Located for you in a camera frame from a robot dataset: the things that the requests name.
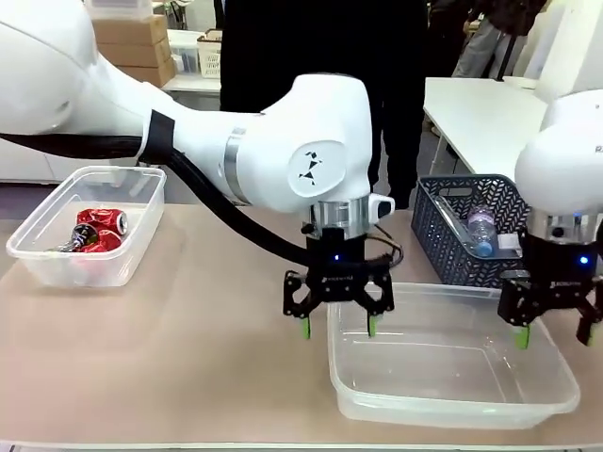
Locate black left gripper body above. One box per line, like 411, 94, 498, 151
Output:
302, 226, 391, 306

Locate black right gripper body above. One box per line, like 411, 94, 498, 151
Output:
500, 231, 603, 311

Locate dark gray plastic basket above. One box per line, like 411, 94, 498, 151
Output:
410, 174, 534, 290

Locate large clear plastic container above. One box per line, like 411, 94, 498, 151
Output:
326, 281, 581, 418

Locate clear bottle with blue cap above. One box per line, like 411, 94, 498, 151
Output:
465, 203, 500, 259

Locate clear empty plastic bottle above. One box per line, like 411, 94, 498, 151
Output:
433, 194, 478, 255

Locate small clear plastic container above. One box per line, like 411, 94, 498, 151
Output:
5, 165, 167, 289

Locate white background table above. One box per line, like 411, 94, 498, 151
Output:
422, 76, 551, 176

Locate crushed red soda can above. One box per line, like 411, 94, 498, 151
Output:
80, 229, 122, 254
76, 207, 130, 235

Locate crushed black soda can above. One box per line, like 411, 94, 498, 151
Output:
55, 224, 101, 254

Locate person in black clothes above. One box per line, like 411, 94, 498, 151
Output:
218, 0, 429, 212

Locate white upright panel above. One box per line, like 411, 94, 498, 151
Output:
524, 0, 579, 82

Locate white printed wooden box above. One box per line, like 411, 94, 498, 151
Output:
196, 28, 223, 79

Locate person in gray trousers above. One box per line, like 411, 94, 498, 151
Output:
450, 0, 550, 80

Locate translucent storage bin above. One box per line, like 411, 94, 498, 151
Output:
166, 29, 202, 75

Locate brown cardboard box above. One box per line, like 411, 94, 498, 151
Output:
116, 57, 178, 89
95, 39, 171, 68
92, 13, 170, 47

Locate clear plastic storage box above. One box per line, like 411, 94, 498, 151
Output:
88, 0, 165, 21

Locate thin dark wrist wires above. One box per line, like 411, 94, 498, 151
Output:
370, 224, 405, 266

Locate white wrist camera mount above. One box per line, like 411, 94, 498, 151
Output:
368, 192, 397, 221

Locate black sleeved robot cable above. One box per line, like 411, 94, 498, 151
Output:
0, 131, 315, 267

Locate black cable strap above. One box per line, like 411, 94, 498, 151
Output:
140, 109, 176, 167

